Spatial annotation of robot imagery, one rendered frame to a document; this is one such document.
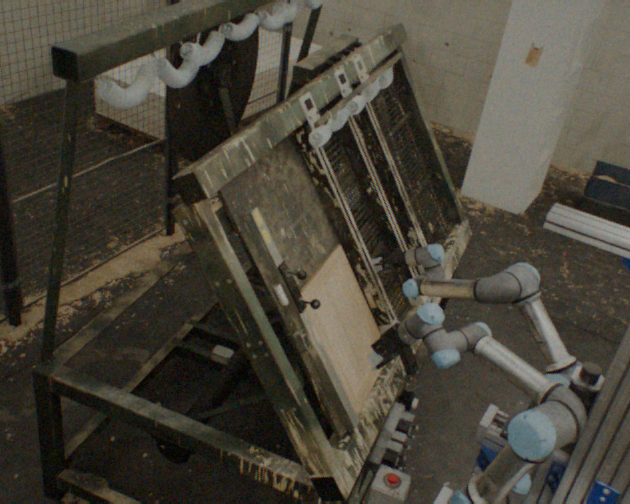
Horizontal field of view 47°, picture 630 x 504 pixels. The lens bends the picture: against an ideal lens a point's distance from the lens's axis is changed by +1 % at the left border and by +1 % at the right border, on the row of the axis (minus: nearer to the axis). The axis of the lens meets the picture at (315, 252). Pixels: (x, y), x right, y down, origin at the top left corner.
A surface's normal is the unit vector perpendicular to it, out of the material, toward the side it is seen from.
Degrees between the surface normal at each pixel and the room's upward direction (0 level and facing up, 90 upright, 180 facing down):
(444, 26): 90
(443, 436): 0
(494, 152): 90
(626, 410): 90
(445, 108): 90
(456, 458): 0
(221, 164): 57
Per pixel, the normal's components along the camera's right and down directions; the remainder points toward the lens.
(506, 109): -0.51, 0.41
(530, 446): -0.79, 0.12
